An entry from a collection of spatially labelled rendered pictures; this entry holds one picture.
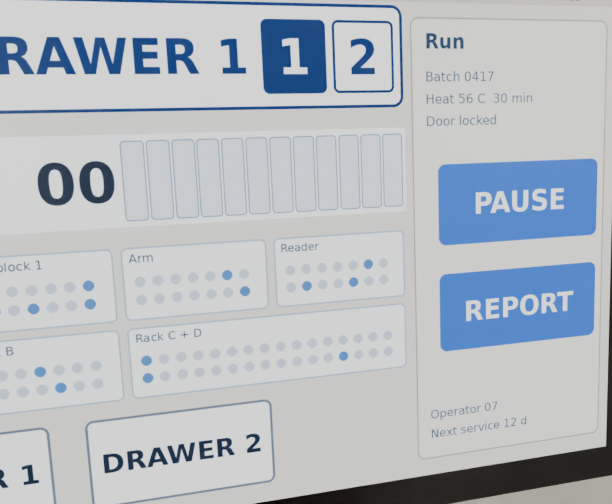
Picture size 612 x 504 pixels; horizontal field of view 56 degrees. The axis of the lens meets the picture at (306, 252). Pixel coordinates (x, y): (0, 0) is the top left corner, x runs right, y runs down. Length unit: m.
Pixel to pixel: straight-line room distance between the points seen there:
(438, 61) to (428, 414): 0.19
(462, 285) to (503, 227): 0.04
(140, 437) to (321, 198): 0.15
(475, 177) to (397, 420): 0.14
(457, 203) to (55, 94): 0.21
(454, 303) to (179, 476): 0.17
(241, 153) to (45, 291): 0.11
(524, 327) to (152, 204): 0.22
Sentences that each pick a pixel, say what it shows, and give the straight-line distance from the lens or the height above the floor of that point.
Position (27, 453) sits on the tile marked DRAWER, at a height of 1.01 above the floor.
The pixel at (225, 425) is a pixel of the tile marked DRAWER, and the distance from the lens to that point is 0.31.
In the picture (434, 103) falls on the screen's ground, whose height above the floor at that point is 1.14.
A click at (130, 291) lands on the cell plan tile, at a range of 0.29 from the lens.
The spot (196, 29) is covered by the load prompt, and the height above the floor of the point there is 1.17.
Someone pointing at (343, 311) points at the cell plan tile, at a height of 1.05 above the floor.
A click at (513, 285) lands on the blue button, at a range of 0.35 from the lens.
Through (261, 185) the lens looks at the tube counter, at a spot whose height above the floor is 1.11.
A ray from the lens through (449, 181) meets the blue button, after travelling 0.32.
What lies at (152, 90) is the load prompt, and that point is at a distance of 0.29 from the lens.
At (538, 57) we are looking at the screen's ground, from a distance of 0.35.
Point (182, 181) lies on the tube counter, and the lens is 0.29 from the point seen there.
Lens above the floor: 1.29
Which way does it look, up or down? 46 degrees down
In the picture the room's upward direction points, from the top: 9 degrees clockwise
